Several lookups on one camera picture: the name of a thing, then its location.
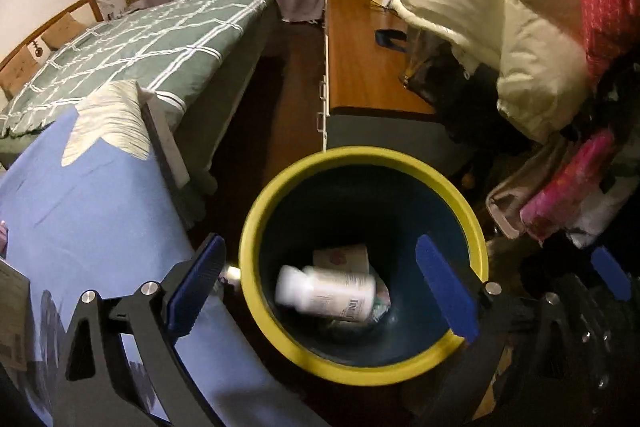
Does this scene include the beige bag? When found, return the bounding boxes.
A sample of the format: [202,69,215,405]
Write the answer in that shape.
[485,142,566,240]

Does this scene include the black garment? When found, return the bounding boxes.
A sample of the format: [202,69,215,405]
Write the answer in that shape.
[402,32,506,148]

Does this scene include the blue star blanket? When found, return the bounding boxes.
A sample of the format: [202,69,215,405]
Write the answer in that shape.
[0,79,301,427]

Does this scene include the dark blue item on dresser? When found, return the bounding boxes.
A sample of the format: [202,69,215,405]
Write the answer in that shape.
[375,28,408,50]

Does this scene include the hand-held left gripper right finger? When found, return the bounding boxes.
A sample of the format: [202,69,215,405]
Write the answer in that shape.
[416,234,576,427]

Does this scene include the green plaid bedspread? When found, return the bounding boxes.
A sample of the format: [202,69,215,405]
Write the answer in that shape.
[0,0,278,140]

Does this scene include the pink patterned garment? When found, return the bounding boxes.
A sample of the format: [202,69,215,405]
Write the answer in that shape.
[520,132,618,244]

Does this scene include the tan pillow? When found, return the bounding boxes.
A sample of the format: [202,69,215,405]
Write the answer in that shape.
[0,47,38,96]
[40,14,83,50]

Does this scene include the wooden desk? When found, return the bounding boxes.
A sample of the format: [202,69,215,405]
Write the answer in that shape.
[316,0,441,152]

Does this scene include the wooden bed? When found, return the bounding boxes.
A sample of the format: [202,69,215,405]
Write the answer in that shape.
[0,0,281,188]

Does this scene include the white pill bottle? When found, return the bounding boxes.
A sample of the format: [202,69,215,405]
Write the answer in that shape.
[275,264,377,323]

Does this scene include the yellow rim trash bin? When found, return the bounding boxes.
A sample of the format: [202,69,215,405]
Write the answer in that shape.
[239,146,490,383]

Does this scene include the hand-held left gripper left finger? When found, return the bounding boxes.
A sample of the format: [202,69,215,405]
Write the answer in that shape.
[62,234,228,427]

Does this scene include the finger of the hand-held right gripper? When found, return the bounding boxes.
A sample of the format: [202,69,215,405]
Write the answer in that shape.
[590,246,632,303]

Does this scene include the plastic wrapper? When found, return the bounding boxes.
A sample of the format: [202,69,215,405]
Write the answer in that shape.
[370,278,397,323]

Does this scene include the cream down jacket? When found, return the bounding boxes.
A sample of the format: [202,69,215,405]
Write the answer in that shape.
[395,0,596,142]

